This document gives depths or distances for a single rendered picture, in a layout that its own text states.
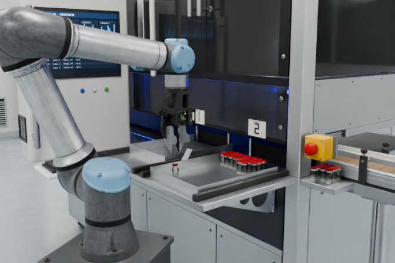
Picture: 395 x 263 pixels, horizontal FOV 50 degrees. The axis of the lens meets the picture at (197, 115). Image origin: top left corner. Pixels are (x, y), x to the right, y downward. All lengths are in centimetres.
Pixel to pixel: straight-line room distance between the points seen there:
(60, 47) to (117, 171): 33
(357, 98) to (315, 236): 53
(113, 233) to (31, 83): 42
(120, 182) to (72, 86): 101
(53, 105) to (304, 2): 81
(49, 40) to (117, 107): 118
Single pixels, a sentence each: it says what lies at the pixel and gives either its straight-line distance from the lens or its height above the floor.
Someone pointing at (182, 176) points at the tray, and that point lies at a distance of 143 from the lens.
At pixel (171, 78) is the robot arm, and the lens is 131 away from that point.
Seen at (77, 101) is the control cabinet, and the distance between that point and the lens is 202.
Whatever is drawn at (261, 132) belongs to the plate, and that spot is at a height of 101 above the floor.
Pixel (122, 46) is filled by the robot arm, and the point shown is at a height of 131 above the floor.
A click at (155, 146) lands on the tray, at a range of 183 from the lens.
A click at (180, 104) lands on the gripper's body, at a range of 130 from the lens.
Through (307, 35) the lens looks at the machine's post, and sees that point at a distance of 139.
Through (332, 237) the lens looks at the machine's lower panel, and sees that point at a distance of 172.
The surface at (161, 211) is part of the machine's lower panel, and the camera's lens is 215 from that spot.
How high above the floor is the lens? 131
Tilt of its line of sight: 9 degrees down
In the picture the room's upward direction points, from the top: straight up
